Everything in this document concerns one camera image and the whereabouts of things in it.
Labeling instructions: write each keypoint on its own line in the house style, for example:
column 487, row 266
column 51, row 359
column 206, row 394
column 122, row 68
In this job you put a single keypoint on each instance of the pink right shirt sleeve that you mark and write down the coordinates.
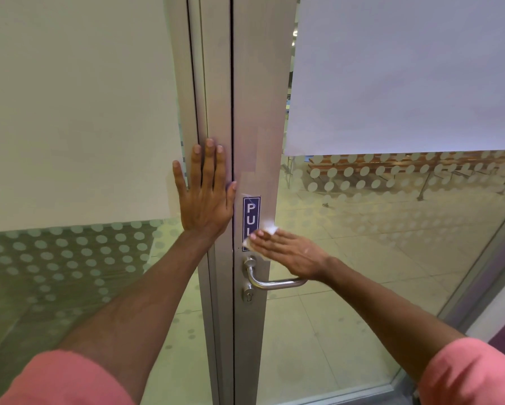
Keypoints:
column 472, row 373

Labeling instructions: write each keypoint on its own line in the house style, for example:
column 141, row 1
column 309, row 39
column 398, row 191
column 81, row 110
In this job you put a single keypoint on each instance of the person's right forearm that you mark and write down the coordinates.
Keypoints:
column 387, row 312

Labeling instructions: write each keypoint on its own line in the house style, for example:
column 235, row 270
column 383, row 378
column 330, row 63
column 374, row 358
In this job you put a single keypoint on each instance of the glass side panel aluminium frame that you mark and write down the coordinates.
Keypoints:
column 210, row 80

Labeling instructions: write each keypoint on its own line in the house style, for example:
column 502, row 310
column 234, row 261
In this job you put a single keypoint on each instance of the person's left hand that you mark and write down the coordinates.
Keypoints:
column 204, row 206

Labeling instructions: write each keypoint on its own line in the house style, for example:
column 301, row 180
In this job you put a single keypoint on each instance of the white wiping cloth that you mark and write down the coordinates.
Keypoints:
column 269, row 228

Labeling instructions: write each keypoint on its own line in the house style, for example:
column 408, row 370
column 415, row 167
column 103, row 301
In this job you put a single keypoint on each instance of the pink shirt sleeve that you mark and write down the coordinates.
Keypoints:
column 472, row 373
column 62, row 379

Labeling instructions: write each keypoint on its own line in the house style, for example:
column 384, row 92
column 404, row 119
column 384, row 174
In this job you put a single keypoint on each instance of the person's right fingers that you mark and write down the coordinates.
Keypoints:
column 269, row 244

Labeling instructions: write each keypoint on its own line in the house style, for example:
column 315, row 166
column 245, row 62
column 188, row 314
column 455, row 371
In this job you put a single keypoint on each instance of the glass door with aluminium frame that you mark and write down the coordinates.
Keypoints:
column 265, row 101

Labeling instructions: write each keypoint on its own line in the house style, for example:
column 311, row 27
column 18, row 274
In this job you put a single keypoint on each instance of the silver keyhole lock cylinder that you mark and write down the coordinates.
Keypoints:
column 248, row 294

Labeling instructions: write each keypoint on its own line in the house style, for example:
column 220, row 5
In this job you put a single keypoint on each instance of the person's right hand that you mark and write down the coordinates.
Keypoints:
column 297, row 255

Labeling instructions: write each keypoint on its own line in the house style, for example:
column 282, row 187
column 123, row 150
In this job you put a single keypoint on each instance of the person's left little finger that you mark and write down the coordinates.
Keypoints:
column 179, row 175

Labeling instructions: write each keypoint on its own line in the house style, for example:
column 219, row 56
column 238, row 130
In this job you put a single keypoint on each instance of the blue door sign sticker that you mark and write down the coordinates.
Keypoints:
column 251, row 212

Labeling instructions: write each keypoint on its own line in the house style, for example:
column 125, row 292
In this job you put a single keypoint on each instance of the pink left shirt sleeve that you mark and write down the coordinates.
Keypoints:
column 62, row 379

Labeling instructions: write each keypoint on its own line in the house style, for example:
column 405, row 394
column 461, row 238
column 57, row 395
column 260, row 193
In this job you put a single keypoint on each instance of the person's left forearm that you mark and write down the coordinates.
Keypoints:
column 138, row 299

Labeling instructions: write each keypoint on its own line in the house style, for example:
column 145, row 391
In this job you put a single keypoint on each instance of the person's left thumb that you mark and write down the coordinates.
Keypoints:
column 232, row 193

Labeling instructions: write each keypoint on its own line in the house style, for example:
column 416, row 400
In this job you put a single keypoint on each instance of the person's left middle finger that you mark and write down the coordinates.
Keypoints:
column 209, row 162

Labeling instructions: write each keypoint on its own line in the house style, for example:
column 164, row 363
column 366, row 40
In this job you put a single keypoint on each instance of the large white paper sheet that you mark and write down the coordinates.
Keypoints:
column 75, row 113
column 404, row 71

